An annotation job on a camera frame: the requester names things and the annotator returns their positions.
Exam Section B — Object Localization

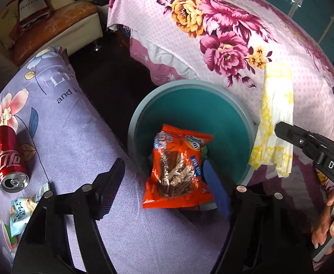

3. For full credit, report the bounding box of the teal round bin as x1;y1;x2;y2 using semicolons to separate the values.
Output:
127;79;260;212

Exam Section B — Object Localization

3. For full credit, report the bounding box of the cream sofa with orange seat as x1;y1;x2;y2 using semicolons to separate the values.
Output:
0;0;103;86

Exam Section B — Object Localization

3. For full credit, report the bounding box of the red gift bag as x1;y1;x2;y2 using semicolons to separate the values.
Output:
18;0;52;32

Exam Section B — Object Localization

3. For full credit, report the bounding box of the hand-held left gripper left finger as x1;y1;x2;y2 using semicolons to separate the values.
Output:
11;158;126;274

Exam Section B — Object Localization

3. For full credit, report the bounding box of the teal glass cabinet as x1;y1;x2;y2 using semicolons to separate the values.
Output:
241;0;334;72

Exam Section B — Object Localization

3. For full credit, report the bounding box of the yellow printed pillow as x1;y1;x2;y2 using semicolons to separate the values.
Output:
0;6;23;49

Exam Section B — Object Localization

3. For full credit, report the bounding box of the white blue snack wrapper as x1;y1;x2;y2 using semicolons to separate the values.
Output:
10;182;52;237

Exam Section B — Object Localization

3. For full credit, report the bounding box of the person's right hand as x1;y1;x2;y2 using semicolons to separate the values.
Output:
311;190;334;249

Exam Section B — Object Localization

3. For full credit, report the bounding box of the orange snack packet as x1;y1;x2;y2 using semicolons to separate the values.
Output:
142;124;214;209

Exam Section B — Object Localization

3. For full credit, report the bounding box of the red soda can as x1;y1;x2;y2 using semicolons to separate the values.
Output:
0;126;31;192

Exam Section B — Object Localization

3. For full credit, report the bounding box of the pink floral blanket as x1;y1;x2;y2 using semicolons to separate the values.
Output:
107;0;334;271

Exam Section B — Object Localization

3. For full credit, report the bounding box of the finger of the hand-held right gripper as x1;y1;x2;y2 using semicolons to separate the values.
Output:
274;121;313;164

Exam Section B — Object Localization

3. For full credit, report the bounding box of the purple floral blanket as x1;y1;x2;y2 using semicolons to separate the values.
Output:
0;47;233;274

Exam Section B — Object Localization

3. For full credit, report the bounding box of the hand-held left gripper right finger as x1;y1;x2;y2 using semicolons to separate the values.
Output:
204;160;313;274

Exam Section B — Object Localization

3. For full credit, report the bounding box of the yellow white cloth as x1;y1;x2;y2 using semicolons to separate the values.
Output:
248;61;295;179

